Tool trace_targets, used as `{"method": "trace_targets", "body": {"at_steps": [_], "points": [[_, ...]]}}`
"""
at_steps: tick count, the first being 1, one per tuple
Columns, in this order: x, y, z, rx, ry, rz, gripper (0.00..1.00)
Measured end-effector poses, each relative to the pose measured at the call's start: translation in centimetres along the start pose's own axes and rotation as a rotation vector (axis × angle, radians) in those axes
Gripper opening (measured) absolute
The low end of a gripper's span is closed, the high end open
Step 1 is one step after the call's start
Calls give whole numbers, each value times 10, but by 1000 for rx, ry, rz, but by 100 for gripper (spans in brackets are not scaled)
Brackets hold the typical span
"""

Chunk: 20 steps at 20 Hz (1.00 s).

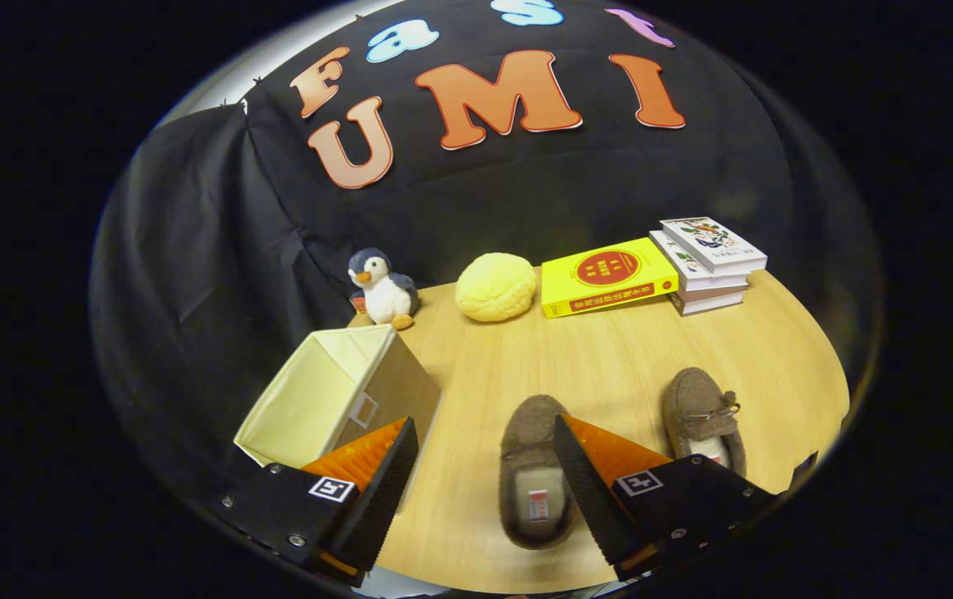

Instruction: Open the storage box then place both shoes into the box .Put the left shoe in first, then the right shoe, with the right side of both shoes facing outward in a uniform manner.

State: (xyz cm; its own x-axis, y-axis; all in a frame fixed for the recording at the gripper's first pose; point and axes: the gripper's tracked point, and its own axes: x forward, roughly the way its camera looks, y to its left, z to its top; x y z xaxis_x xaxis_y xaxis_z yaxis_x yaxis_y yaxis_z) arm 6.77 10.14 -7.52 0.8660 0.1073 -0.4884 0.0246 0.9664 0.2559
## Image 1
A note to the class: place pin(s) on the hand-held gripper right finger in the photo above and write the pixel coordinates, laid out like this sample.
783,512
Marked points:
597,499

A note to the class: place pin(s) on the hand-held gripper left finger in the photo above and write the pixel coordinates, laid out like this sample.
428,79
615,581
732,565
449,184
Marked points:
381,499

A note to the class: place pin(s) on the brown fuzzy slipper shoe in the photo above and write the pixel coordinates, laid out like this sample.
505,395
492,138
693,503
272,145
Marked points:
693,399
530,433

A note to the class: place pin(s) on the beige fabric storage box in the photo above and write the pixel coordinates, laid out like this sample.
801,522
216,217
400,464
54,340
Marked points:
302,399

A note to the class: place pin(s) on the penguin plush toy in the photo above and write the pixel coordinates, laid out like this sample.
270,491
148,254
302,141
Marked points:
385,295

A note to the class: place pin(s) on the yellow book with red circle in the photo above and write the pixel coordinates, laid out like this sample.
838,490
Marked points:
605,274

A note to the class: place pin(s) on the brown-spined book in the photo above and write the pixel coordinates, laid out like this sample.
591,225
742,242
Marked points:
709,299

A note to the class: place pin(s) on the yellow bun plush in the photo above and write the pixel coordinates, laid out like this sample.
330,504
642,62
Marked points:
496,287

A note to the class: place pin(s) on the white illustrated book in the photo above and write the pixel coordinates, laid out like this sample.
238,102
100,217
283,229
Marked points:
713,241

